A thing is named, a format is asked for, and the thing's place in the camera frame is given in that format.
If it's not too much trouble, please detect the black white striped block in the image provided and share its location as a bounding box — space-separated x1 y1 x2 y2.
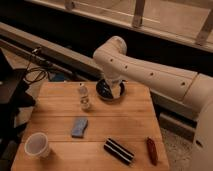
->
104 138 134 165

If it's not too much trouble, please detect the clear plastic bottle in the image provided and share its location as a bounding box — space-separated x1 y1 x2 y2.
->
78 83 91 111

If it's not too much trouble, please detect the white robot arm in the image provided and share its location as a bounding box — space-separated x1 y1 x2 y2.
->
93 36 213 171

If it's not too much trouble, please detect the black round bowl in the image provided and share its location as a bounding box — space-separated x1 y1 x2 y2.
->
96 79 125 101

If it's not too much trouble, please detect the black cable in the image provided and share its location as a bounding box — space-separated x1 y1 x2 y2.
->
23 46 54 85

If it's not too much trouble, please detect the black chair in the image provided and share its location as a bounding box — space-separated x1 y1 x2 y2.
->
0 48 35 158

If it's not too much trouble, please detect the blue sponge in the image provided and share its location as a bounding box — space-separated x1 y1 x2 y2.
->
71 117 88 138

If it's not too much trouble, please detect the red pocket knife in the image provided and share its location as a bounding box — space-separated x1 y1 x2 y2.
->
146 137 158 165

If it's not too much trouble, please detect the wooden table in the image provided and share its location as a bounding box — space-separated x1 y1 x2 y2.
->
11 82 169 171

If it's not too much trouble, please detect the white paper cup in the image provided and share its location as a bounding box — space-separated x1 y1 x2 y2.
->
24 132 50 157

